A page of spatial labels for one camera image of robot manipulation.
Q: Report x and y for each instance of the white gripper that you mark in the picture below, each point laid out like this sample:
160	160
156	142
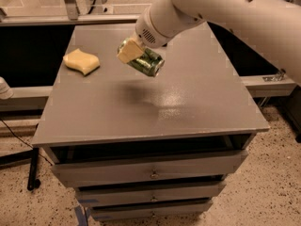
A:
147	28

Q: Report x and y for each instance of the green soda can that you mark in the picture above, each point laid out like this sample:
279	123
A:
150	63

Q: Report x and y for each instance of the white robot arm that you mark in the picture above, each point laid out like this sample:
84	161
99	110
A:
272	28

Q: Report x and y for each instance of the yellow sponge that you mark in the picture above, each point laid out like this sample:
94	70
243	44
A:
82	62

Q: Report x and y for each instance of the grey drawer cabinet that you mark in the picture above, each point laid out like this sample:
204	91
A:
196	104

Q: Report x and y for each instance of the white cylinder at left edge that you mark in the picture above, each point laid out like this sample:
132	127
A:
6	91

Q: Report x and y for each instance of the middle grey drawer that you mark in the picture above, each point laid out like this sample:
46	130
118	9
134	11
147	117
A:
151	194

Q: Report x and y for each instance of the grey drawer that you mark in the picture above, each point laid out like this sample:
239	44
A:
151	194
149	169
151	209

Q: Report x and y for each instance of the top grey drawer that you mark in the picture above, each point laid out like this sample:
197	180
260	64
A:
149	169

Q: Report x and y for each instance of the black metal stand leg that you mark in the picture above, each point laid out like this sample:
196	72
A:
33	181

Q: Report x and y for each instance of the bottom grey drawer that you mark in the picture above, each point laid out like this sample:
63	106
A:
151	209

